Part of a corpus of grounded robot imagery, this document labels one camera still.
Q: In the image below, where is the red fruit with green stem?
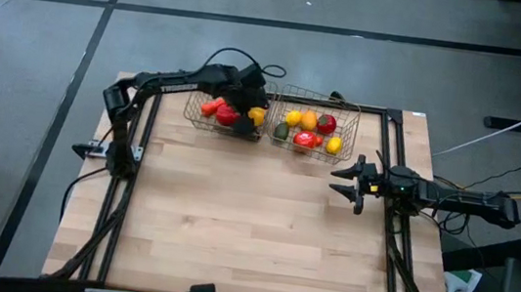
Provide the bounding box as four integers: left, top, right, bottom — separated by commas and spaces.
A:
315, 112, 339, 137

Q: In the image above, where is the black cable bundle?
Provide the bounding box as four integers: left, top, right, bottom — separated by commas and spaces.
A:
435, 205, 478, 239

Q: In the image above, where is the red bell pepper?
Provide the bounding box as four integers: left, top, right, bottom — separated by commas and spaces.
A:
214, 103, 242, 129

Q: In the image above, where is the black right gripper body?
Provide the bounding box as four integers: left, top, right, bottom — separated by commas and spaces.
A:
355, 160, 419, 210

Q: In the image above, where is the orange carrot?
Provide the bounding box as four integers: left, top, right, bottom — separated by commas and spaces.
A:
199, 94, 228, 120

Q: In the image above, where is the gold wire basket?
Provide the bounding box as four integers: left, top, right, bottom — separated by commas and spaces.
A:
263, 81, 365, 170
179, 71, 280, 146

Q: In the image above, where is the yellow bell pepper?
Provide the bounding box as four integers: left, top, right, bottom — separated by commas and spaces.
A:
245, 105, 268, 129

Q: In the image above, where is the black clamp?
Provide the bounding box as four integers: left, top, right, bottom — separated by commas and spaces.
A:
70, 142, 108, 163

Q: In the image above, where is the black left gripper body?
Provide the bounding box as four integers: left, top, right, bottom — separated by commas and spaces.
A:
222, 61, 276, 118

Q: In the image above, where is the orange-yellow citrus fruit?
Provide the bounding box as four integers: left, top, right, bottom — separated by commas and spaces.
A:
299, 108, 320, 134

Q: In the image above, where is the black aluminium table frame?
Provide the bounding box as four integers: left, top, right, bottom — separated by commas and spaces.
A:
39, 64, 477, 292

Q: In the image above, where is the dark green avocado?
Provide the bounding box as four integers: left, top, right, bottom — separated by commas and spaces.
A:
273, 121, 291, 142

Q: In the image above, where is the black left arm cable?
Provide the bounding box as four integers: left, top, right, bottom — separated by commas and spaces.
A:
202, 43, 289, 81

